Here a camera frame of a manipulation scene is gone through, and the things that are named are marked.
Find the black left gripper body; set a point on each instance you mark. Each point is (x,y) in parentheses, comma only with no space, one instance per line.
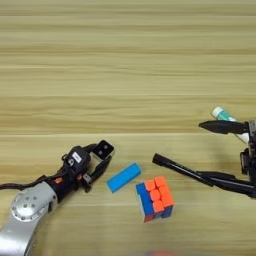
(71,180)

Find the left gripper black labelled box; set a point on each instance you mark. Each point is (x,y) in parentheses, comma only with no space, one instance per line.
(79,156)

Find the orange and blue puzzle cube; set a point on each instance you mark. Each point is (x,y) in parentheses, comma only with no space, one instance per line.
(155,198)

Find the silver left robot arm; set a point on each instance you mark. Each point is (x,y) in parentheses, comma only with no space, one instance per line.
(26,216)

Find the teal and white glue stick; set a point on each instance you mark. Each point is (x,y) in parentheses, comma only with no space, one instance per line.
(221,114)

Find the black marker pen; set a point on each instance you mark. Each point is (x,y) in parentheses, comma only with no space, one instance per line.
(176,167)

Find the blue rectangular block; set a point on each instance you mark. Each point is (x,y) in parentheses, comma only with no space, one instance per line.
(124,177)

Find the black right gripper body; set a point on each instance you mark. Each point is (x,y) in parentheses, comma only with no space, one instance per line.
(252,160)

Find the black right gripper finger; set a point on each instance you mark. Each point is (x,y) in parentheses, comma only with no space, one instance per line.
(230,184)
(226,127)

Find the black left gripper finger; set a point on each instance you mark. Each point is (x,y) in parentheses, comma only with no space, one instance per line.
(90,147)
(100,168)

